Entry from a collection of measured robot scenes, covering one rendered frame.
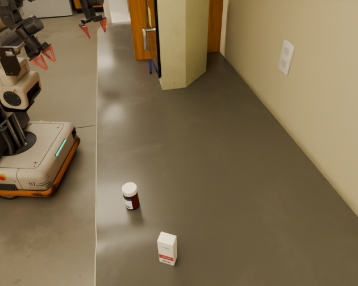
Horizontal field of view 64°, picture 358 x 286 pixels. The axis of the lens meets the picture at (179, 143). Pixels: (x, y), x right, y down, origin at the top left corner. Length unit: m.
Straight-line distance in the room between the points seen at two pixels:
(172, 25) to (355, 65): 0.69
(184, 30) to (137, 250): 0.87
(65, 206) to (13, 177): 0.38
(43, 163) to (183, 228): 1.49
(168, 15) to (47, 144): 1.41
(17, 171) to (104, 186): 1.30
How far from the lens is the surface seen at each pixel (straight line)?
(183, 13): 1.24
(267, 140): 1.08
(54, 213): 2.18
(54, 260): 1.97
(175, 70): 1.32
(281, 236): 0.82
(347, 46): 0.92
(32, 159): 2.20
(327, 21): 0.99
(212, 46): 1.74
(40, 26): 1.55
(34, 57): 1.56
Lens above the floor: 1.60
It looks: 40 degrees down
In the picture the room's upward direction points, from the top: 1 degrees counter-clockwise
